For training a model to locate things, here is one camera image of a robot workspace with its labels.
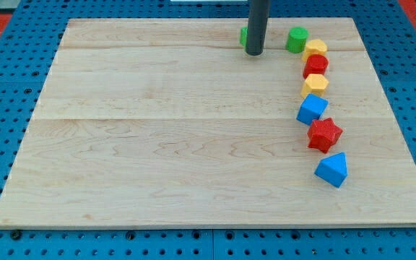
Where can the light wooden board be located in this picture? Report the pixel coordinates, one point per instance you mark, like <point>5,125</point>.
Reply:
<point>167,124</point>

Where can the green block behind pusher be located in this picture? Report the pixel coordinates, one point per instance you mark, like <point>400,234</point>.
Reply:
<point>243,36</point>

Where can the blue cube block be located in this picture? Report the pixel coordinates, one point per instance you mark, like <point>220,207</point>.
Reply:
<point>311,109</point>

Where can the red star block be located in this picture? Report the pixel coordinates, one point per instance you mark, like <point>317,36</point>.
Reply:
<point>323,134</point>

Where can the yellow hexagon block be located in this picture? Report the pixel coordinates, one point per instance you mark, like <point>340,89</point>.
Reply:
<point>315,84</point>

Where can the red round block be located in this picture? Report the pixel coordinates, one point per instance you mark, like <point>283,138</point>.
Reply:
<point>315,64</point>

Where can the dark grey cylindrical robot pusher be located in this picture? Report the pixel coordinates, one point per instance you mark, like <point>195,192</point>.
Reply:
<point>258,16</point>

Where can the green cylinder block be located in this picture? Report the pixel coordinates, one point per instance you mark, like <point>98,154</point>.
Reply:
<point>296,39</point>

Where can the blue triangular prism block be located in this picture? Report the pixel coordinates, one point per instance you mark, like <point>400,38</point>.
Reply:
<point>333,169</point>

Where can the yellow heart-shaped block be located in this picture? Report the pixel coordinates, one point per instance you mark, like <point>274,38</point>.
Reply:
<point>316,46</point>

